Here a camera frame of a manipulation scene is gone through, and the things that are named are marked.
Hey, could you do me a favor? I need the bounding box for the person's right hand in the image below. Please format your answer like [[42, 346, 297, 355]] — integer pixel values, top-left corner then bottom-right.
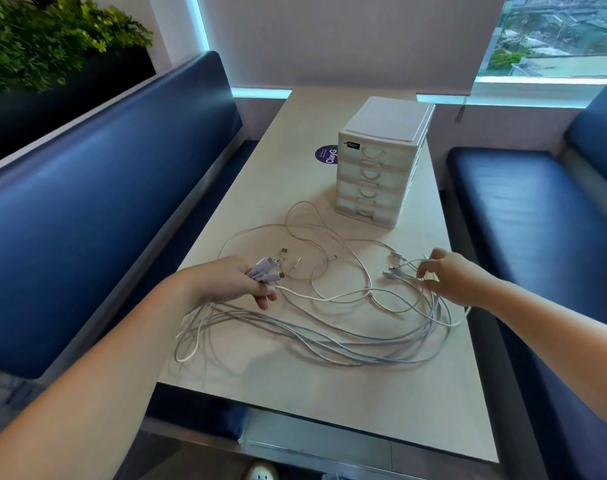
[[415, 247, 509, 309]]

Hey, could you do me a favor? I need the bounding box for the person's left white shoe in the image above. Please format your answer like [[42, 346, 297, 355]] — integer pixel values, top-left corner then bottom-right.
[[245, 460, 279, 480]]

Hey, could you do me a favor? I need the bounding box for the single thin white cable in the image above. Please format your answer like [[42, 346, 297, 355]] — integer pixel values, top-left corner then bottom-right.
[[173, 252, 472, 368]]

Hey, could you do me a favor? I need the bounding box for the glass window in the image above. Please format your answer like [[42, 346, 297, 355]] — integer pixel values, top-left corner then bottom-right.
[[475, 0, 607, 85]]

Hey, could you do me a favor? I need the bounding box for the person's right forearm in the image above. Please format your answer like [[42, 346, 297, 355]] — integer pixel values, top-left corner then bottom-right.
[[488, 279, 607, 441]]

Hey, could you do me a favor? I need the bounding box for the person's left hand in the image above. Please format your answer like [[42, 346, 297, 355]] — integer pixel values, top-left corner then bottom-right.
[[178, 256, 284, 311]]

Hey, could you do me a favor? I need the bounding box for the white mini drawer cabinet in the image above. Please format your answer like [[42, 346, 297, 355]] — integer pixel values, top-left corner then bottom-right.
[[335, 96, 437, 229]]

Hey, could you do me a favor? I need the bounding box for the black planter box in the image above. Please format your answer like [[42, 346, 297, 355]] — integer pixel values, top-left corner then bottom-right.
[[0, 47, 157, 168]]

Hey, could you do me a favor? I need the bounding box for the blue padded bench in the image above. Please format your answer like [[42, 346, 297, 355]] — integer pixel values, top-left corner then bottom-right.
[[0, 50, 259, 441], [445, 64, 607, 480]]

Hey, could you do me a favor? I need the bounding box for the person's left forearm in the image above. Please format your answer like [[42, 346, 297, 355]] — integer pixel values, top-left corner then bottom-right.
[[0, 274, 204, 480]]

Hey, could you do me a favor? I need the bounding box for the white roller blind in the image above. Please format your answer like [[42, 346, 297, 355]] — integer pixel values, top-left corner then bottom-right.
[[195, 0, 509, 95]]

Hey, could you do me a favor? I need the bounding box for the white table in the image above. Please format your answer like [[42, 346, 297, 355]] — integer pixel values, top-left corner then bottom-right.
[[157, 87, 499, 463]]

